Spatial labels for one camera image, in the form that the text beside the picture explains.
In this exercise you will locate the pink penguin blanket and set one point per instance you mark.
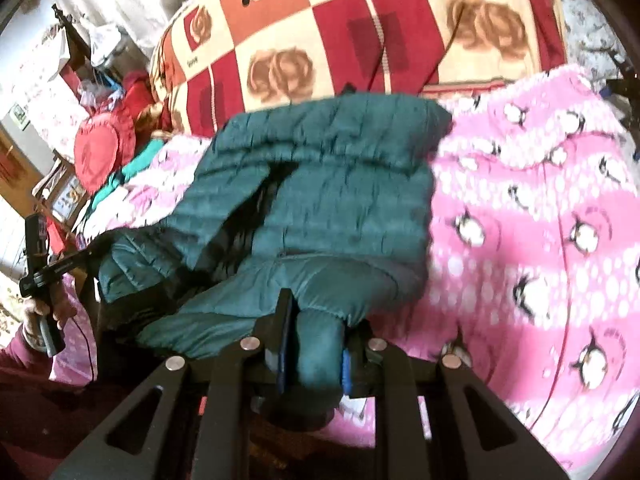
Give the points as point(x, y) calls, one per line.
point(525, 200)

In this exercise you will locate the dark stand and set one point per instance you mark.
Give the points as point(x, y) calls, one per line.
point(72, 35)

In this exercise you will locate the wooden furniture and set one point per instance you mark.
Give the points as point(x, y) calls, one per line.
point(30, 160)

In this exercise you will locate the white lace cloth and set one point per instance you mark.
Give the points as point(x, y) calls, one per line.
point(585, 15)

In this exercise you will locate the red checkered rose quilt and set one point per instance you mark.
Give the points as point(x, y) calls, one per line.
point(310, 15)

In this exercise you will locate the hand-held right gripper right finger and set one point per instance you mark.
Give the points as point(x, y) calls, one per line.
point(346, 371)

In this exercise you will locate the black tripod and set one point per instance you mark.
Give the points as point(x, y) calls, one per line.
point(622, 85)

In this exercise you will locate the golden brown cloth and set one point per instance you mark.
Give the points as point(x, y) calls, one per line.
point(152, 117)

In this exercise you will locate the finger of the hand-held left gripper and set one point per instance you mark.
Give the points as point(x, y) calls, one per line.
point(75, 262)

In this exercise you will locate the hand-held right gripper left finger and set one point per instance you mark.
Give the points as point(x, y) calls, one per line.
point(283, 355)

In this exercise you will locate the teal cloth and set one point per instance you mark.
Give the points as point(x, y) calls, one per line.
point(127, 170)

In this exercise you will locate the red cloth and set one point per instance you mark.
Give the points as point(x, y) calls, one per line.
point(140, 97)

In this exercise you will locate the person's left hand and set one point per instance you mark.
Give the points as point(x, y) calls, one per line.
point(64, 310)

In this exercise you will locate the person's left forearm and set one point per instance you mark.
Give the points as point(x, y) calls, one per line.
point(22, 375)

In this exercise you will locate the red heart pillow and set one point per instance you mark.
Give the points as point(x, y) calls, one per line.
point(102, 152)

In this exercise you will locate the teal puffer jacket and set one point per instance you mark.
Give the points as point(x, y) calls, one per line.
point(350, 185)

